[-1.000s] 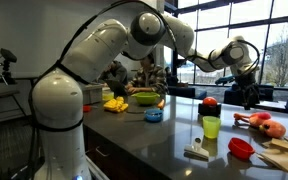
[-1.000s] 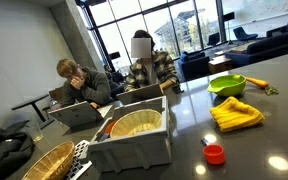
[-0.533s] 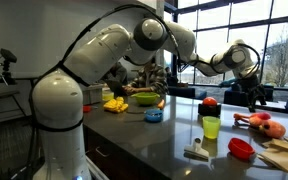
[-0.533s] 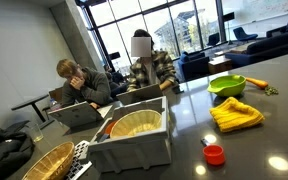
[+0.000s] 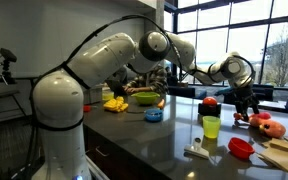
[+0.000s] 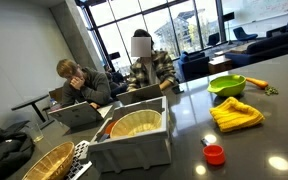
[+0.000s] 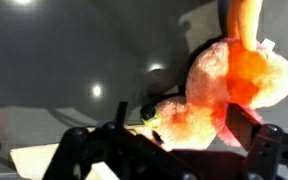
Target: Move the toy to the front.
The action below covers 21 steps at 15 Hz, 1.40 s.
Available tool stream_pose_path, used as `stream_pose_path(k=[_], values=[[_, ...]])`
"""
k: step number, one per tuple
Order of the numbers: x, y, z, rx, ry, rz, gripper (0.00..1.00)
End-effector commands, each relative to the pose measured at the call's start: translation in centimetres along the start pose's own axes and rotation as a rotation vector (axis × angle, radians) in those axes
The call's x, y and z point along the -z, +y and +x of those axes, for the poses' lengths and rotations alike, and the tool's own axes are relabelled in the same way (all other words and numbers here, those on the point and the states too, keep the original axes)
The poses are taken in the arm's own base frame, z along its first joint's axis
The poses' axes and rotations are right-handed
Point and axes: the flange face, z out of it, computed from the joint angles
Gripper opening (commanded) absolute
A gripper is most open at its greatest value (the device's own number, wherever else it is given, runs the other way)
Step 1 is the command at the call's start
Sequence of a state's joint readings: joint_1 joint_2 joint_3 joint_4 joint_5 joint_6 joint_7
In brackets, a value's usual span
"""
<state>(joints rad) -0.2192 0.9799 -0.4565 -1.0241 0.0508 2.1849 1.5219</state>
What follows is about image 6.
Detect orange toy carrot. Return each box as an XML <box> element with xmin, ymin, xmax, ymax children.
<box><xmin>245</xmin><ymin>76</ymin><xmax>270</xmax><ymax>90</ymax></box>

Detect green toy carrot leaves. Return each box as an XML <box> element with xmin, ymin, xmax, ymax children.
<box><xmin>264</xmin><ymin>85</ymin><xmax>280</xmax><ymax>96</ymax></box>

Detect gray laptop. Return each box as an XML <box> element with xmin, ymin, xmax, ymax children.
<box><xmin>116</xmin><ymin>83</ymin><xmax>164</xmax><ymax>106</ymax></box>

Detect person in plaid shirt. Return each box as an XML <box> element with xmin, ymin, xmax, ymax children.
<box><xmin>126</xmin><ymin>28</ymin><xmax>180</xmax><ymax>93</ymax></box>

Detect black phone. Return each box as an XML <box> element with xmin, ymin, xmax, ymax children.
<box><xmin>171</xmin><ymin>85</ymin><xmax>185</xmax><ymax>94</ymax></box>

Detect round wicker basket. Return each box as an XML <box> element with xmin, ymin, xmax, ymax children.
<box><xmin>109</xmin><ymin>109</ymin><xmax>163</xmax><ymax>139</ymax></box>

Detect black sign on stand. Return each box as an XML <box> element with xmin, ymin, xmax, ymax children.
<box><xmin>108</xmin><ymin>51</ymin><xmax>122</xmax><ymax>61</ymax></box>

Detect person in gray hoodie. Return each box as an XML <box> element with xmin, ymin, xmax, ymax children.
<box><xmin>56</xmin><ymin>58</ymin><xmax>114</xmax><ymax>109</ymax></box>

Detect orange bowl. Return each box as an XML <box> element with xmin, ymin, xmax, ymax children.
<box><xmin>103</xmin><ymin>120</ymin><xmax>118</xmax><ymax>135</ymax></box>

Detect blue armchair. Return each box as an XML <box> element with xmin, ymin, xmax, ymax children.
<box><xmin>233</xmin><ymin>26</ymin><xmax>259</xmax><ymax>43</ymax></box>
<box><xmin>177</xmin><ymin>50</ymin><xmax>211</xmax><ymax>81</ymax></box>

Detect small dark blue object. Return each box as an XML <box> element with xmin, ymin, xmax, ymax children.
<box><xmin>97</xmin><ymin>132</ymin><xmax>110</xmax><ymax>142</ymax></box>

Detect grey plastic bin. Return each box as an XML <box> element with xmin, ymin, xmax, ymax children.
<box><xmin>87</xmin><ymin>95</ymin><xmax>172</xmax><ymax>174</ymax></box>

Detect silver laptop with logo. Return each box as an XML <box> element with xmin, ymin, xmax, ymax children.
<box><xmin>47</xmin><ymin>100</ymin><xmax>113</xmax><ymax>129</ymax></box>

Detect small black white object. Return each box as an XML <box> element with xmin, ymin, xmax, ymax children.
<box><xmin>200</xmin><ymin>137</ymin><xmax>211</xmax><ymax>147</ymax></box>

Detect wooden coffee table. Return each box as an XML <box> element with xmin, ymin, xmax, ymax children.
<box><xmin>207</xmin><ymin>55</ymin><xmax>234</xmax><ymax>74</ymax></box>

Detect green plastic bowl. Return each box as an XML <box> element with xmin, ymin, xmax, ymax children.
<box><xmin>206</xmin><ymin>73</ymin><xmax>247</xmax><ymax>98</ymax></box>

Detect dark armchair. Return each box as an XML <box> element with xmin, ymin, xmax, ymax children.
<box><xmin>206</xmin><ymin>32</ymin><xmax>221</xmax><ymax>47</ymax></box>

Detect brown chair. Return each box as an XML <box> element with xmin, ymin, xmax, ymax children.
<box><xmin>48</xmin><ymin>86</ymin><xmax>64</xmax><ymax>103</ymax></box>

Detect clear water bottle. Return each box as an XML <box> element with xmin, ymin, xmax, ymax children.
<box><xmin>48</xmin><ymin>97</ymin><xmax>61</xmax><ymax>111</ymax></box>

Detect yellow knit hat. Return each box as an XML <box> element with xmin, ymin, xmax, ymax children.
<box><xmin>209</xmin><ymin>96</ymin><xmax>266</xmax><ymax>133</ymax></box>

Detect red plastic cup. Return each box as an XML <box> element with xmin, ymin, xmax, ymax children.
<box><xmin>202</xmin><ymin>144</ymin><xmax>227</xmax><ymax>166</ymax></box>

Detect black stand with screen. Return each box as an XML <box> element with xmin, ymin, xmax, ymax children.
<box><xmin>223</xmin><ymin>11</ymin><xmax>236</xmax><ymax>44</ymax></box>

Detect small black side table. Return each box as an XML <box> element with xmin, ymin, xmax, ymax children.
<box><xmin>10</xmin><ymin>93</ymin><xmax>54</xmax><ymax>124</ymax></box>

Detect clear drinking glass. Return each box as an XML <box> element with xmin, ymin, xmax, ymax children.
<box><xmin>27</xmin><ymin>123</ymin><xmax>45</xmax><ymax>143</ymax></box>

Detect oval wicker basket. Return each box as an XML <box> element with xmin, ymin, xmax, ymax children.
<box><xmin>21</xmin><ymin>141</ymin><xmax>76</xmax><ymax>180</ymax></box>

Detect dark blue sofa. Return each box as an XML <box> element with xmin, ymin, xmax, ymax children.
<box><xmin>224</xmin><ymin>30</ymin><xmax>288</xmax><ymax>68</ymax></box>

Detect black jacket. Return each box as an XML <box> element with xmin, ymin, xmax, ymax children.
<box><xmin>0</xmin><ymin>121</ymin><xmax>36</xmax><ymax>180</ymax></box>

